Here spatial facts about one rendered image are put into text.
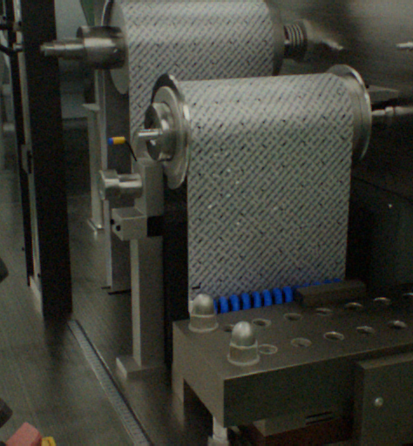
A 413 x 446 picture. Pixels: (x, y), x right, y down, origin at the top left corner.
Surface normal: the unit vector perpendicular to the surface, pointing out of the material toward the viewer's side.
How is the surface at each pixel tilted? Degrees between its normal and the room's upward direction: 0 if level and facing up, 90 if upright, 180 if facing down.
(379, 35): 90
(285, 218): 90
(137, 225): 90
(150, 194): 90
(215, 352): 0
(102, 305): 0
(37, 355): 0
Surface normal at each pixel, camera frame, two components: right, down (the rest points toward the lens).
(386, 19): -0.93, 0.12
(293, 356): 0.00, -0.95
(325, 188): 0.38, 0.28
